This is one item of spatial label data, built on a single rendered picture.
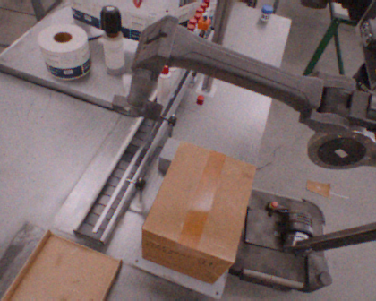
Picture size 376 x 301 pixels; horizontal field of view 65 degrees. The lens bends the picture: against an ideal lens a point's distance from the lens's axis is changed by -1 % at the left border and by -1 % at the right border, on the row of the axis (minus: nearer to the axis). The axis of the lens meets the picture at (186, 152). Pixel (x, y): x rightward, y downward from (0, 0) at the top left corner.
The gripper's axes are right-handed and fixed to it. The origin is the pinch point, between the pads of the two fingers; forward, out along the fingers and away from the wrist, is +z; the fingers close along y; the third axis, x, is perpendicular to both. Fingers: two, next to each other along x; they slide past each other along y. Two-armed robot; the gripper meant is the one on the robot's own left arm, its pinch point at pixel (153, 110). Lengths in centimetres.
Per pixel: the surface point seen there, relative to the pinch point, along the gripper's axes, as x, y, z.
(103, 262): 50, -7, -32
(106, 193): 31.9, 1.9, -21.6
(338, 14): -106, -81, 120
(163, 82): -11.6, -0.4, 0.0
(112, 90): -1.8, 22.7, 9.6
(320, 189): 19, -112, 108
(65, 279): 56, 1, -38
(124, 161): 21.2, 1.7, -11.7
